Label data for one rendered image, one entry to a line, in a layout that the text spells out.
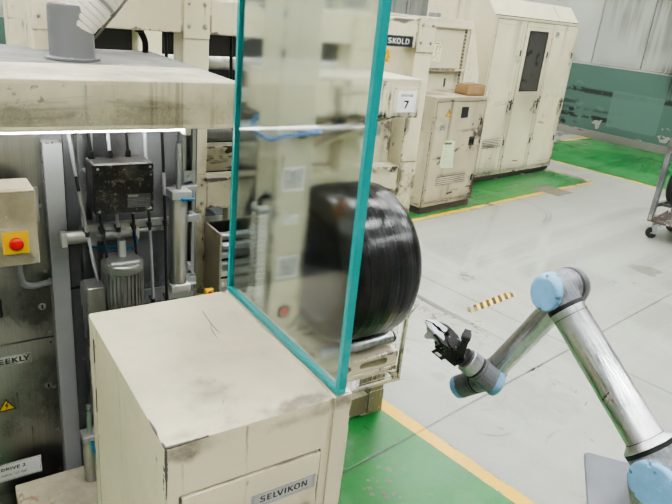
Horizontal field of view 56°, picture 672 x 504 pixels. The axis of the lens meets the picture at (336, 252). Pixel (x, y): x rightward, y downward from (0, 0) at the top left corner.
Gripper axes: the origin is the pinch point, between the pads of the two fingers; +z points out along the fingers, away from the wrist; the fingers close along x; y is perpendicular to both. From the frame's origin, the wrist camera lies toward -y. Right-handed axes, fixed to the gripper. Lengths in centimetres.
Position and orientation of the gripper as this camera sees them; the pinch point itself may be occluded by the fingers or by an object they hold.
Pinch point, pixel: (429, 321)
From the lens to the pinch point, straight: 224.6
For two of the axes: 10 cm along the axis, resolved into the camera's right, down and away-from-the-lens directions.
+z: -7.5, -6.3, -1.9
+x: 3.3, -6.1, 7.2
